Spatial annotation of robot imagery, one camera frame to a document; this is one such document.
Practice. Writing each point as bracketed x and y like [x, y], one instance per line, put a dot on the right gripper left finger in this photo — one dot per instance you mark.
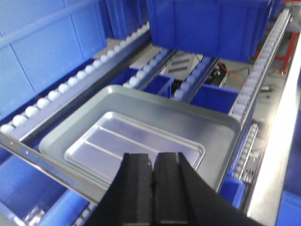
[128, 200]

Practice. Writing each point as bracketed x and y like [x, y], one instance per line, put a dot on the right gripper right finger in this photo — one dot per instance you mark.
[183, 198]

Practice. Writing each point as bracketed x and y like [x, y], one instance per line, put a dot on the silver metal tray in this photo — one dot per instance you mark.
[101, 148]

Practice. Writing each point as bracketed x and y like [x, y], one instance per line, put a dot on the large grey tray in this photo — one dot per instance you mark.
[216, 131]

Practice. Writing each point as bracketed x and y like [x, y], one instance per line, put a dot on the large blue crate right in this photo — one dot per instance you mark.
[227, 29]

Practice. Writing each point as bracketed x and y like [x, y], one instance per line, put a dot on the far right roller rail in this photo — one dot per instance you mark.
[246, 97]

